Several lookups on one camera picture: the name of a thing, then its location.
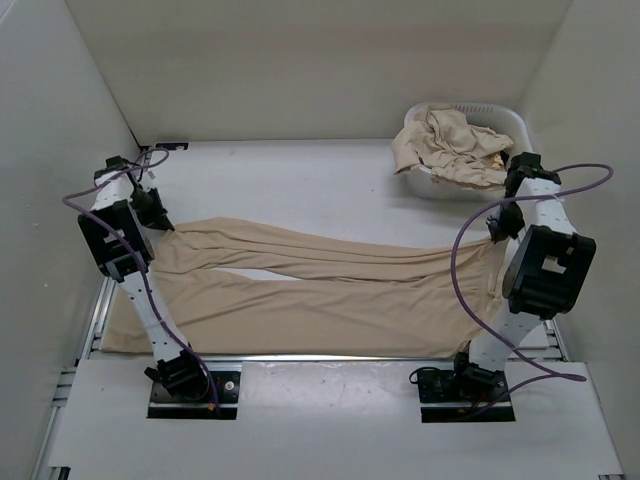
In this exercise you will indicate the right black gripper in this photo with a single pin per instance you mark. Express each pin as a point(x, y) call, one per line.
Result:
point(500, 230)

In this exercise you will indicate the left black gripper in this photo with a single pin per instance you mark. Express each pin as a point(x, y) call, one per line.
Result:
point(157, 218)

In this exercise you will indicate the beige trousers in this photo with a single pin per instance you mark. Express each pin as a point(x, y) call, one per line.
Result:
point(237, 287)

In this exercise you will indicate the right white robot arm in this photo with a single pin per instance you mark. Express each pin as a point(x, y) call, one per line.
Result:
point(546, 264)

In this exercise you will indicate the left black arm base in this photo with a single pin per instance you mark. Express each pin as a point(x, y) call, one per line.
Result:
point(213, 396)

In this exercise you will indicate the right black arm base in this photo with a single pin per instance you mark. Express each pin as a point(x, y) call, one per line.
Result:
point(464, 393)

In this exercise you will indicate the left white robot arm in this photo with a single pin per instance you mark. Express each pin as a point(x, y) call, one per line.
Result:
point(175, 359)

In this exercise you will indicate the black corner label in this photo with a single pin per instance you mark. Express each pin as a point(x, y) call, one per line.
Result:
point(173, 146)

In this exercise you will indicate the white laundry basket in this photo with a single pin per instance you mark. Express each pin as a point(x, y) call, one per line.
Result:
point(500, 119)

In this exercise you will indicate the beige clothes pile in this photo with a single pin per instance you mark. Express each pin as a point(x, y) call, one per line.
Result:
point(441, 139)

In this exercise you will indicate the right aluminium rail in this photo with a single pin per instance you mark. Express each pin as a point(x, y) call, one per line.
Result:
point(555, 345)

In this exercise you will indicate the front aluminium rail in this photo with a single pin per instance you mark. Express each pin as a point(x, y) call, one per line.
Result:
point(315, 358)

